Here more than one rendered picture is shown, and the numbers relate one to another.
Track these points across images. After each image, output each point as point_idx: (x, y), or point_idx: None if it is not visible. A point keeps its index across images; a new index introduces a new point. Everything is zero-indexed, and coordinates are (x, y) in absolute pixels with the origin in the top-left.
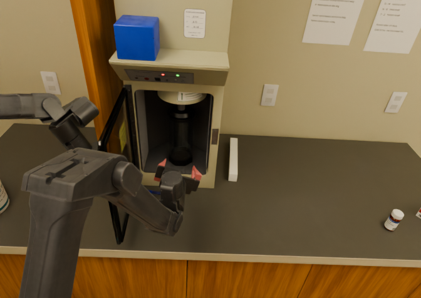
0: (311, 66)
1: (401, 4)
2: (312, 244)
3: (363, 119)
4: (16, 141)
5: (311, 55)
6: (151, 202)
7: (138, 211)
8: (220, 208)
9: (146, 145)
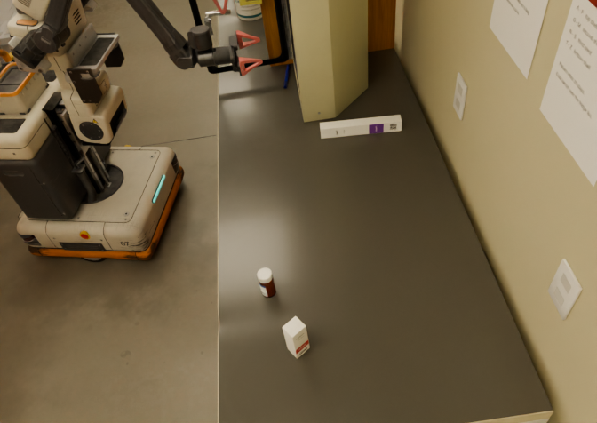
0: (493, 84)
1: (594, 39)
2: (234, 206)
3: (528, 271)
4: None
5: (495, 61)
6: (145, 11)
7: (129, 3)
8: (274, 131)
9: None
